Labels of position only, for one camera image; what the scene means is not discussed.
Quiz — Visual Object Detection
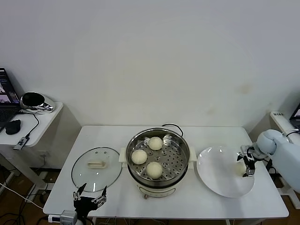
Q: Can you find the white steamed baozi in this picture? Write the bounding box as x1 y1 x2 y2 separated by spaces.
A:
235 163 247 177
148 137 163 150
146 161 163 179
131 149 148 165

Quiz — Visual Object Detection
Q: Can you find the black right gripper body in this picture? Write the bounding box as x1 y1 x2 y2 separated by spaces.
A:
243 153 257 172

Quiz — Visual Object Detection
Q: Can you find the perforated steel steamer basket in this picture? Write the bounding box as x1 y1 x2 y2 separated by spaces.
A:
126 128 190 182

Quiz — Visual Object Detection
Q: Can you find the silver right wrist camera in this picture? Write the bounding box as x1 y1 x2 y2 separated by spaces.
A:
240 144 257 155

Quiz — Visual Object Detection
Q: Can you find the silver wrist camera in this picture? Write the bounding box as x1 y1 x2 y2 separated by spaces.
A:
48 210 78 225
240 144 257 155

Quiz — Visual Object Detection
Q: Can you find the chrome and black headset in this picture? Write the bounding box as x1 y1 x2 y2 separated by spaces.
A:
20 91 57 113

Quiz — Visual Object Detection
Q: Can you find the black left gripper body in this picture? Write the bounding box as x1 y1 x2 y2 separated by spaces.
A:
73 196 103 216

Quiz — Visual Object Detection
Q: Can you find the black cable with adapter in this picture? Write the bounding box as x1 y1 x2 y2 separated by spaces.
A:
266 131 300 175

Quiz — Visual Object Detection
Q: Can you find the black hub cable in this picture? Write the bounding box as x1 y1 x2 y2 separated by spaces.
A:
17 109 40 139

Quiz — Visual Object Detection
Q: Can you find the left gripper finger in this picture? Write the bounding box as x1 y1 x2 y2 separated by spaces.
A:
72 183 87 201
92 185 108 208

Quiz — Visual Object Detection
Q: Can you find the black open laptop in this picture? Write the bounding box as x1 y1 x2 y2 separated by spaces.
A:
0 67 22 132

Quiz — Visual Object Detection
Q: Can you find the cream electric pot base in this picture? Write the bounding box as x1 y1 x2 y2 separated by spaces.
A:
119 147 197 200

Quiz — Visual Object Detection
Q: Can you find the glass lid with cream handle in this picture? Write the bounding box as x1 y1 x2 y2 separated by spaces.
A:
71 147 123 191

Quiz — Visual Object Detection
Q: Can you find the white charging cable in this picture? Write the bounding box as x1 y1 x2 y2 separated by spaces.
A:
282 129 300 138

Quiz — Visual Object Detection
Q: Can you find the black computer mouse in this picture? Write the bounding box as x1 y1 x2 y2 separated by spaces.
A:
5 119 22 135

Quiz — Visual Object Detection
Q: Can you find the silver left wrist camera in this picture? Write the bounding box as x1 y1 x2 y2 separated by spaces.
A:
48 210 78 225

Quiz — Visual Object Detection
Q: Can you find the white round plate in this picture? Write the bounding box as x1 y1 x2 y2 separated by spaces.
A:
196 146 255 199

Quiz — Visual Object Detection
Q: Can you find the white floor cable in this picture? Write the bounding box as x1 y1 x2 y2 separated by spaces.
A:
0 182 38 207

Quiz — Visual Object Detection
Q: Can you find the white rounded side desk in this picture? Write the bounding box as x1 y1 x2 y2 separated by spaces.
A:
0 101 64 195

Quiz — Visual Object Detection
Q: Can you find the dark laptop with blue edge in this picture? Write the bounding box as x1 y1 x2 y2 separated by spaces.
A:
290 103 300 129

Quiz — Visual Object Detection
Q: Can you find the white side desk with label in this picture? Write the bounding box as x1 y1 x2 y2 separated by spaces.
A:
269 112 300 204

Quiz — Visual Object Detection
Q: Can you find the grey usb hub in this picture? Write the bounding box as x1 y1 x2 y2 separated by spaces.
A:
13 136 30 150

